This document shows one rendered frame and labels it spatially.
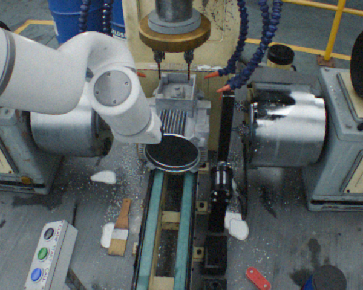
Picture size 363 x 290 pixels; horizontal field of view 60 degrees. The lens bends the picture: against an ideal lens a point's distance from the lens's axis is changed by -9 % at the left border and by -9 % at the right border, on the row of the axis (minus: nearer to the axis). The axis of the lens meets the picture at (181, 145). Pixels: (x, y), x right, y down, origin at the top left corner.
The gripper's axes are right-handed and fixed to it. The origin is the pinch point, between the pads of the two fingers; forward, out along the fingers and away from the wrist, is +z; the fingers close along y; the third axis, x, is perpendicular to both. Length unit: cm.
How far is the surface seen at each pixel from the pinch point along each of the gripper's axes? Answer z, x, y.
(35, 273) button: -11.7, -33.1, -18.8
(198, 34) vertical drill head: -9.4, 23.0, 12.0
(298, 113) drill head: 4.4, 9.4, 38.8
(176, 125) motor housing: 8.4, 5.5, 7.1
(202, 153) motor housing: 12.6, -0.8, 14.3
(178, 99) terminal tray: 6.3, 12.1, 7.3
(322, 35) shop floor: 234, 176, 137
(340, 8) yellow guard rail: 158, 158, 127
